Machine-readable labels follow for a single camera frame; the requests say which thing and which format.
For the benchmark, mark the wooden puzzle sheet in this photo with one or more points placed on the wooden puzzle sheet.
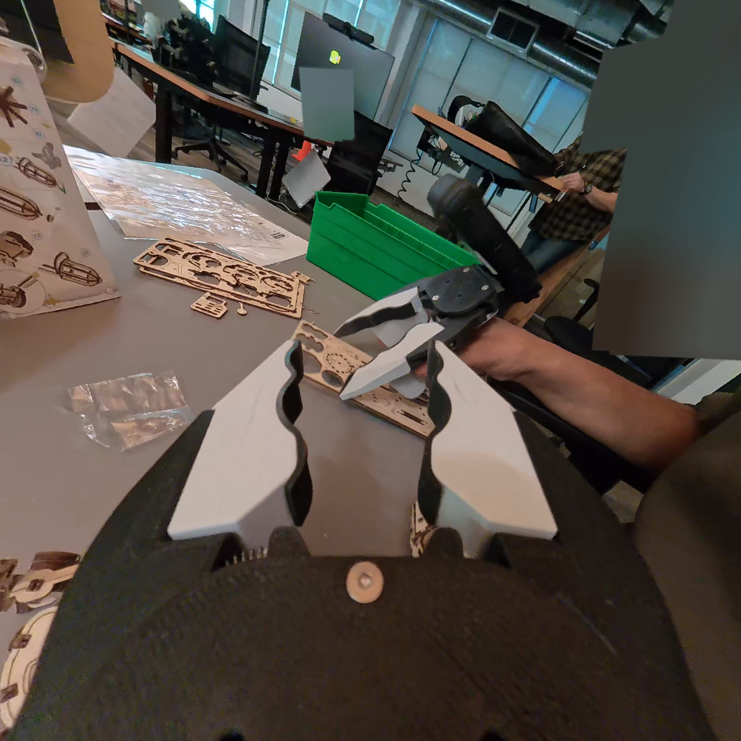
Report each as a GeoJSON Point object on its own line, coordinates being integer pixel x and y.
{"type": "Point", "coordinates": [405, 417]}
{"type": "Point", "coordinates": [23, 642]}
{"type": "Point", "coordinates": [173, 259]}
{"type": "Point", "coordinates": [289, 310]}
{"type": "Point", "coordinates": [420, 532]}

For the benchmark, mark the large clear plastic wrapper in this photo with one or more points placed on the large clear plastic wrapper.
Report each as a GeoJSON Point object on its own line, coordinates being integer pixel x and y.
{"type": "Point", "coordinates": [173, 197]}

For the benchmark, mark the green plastic bin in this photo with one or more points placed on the green plastic bin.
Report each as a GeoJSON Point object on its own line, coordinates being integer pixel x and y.
{"type": "Point", "coordinates": [370, 249]}

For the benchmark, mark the tilted wooden top desk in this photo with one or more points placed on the tilted wooden top desk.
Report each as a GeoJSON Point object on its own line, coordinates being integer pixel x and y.
{"type": "Point", "coordinates": [457, 136]}

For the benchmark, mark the large wall screen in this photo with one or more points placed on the large wall screen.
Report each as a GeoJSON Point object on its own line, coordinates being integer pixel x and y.
{"type": "Point", "coordinates": [370, 75]}

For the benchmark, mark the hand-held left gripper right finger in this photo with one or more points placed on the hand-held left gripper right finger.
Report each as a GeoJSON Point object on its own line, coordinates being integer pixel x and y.
{"type": "Point", "coordinates": [486, 463]}

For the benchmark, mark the black bag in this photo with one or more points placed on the black bag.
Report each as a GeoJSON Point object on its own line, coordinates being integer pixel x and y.
{"type": "Point", "coordinates": [509, 136]}

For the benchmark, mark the small wooden puzzle piece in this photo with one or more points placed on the small wooden puzzle piece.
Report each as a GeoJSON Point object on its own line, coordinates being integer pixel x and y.
{"type": "Point", "coordinates": [208, 305]}

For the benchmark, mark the white panel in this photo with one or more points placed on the white panel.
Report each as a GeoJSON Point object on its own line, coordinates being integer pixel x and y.
{"type": "Point", "coordinates": [307, 176]}

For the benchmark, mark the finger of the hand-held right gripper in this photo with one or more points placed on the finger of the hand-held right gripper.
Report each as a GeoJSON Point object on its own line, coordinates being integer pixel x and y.
{"type": "Point", "coordinates": [382, 362]}
{"type": "Point", "coordinates": [376, 307]}

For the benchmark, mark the black cabinet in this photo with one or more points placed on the black cabinet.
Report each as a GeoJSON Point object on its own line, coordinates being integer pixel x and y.
{"type": "Point", "coordinates": [359, 156]}

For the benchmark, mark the person's brown shirt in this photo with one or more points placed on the person's brown shirt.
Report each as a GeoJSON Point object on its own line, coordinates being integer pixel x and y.
{"type": "Point", "coordinates": [694, 550]}

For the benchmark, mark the wooden top office desk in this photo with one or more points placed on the wooden top office desk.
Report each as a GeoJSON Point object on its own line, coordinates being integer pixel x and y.
{"type": "Point", "coordinates": [165, 116]}

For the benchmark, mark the person's right forearm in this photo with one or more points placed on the person's right forearm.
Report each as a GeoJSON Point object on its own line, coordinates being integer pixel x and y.
{"type": "Point", "coordinates": [608, 411]}

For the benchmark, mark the grey desk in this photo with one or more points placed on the grey desk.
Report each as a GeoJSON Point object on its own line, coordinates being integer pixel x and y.
{"type": "Point", "coordinates": [173, 347]}

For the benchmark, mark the black webcam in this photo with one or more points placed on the black webcam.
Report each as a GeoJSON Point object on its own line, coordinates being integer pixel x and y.
{"type": "Point", "coordinates": [347, 28]}

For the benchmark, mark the orange traffic cone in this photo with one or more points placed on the orange traffic cone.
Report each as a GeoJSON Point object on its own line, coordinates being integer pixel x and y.
{"type": "Point", "coordinates": [302, 155]}

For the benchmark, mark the person's right hand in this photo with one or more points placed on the person's right hand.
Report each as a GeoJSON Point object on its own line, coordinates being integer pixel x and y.
{"type": "Point", "coordinates": [492, 353]}

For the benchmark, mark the white board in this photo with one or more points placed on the white board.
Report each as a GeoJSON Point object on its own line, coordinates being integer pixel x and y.
{"type": "Point", "coordinates": [110, 116]}

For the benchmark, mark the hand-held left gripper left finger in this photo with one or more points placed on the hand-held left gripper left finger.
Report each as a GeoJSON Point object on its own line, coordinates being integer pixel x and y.
{"type": "Point", "coordinates": [243, 451]}

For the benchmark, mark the clear plastic bag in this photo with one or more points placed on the clear plastic bag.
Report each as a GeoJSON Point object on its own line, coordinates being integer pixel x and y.
{"type": "Point", "coordinates": [127, 405]}

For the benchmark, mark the black computer monitor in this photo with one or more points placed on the black computer monitor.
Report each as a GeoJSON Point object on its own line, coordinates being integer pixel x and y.
{"type": "Point", "coordinates": [240, 55]}

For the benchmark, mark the white instruction booklet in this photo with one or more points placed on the white instruction booklet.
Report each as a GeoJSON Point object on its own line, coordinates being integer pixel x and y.
{"type": "Point", "coordinates": [35, 173]}

